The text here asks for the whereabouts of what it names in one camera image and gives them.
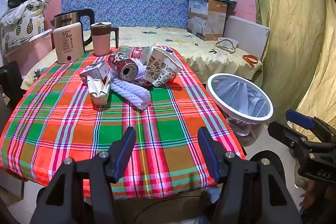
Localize cream paper wrapper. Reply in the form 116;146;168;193
87;75;112;106

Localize white twisted cloth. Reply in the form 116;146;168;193
110;59;151;110

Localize cream steel electric kettle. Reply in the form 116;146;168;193
50;8;95;64

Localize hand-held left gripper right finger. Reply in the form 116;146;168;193
197;126;302;224

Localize white round bin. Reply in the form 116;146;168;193
206;73;274;147

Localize clear plastic bin liner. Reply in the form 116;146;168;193
211;76;271;146

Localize pineapple print bag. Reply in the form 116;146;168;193
0;0;51;51

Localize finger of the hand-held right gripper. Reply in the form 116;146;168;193
268;121;308;149
286;110;336;144

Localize black boxy object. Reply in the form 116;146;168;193
0;61;25;109

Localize plaid tablecloth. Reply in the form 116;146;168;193
0;47;247;199

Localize crushed printed paper cup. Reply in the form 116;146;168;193
144;46;183;87

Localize pink storage box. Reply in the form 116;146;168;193
4;29;54;76

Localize pink mug with brown lid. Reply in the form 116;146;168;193
91;22;119;56

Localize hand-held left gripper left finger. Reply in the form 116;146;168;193
31;126;137;224

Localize red soda can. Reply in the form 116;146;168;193
108;51;139;81

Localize olive strap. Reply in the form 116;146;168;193
216;39;237;54

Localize cardboard quilt box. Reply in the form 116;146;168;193
187;0;227;41

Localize yellow curtain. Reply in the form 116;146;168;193
239;0;336;140

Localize person's right hand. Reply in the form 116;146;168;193
299;179;324;216

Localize dark green cloth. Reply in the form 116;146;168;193
186;0;237;16

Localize bed with yellow sheet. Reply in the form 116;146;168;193
21;26;264;90

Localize plastic bottle with red label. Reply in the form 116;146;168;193
118;45;153;60

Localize small white drink carton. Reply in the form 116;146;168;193
79;61;109;85

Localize white flat panel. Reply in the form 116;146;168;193
223;15;270;62

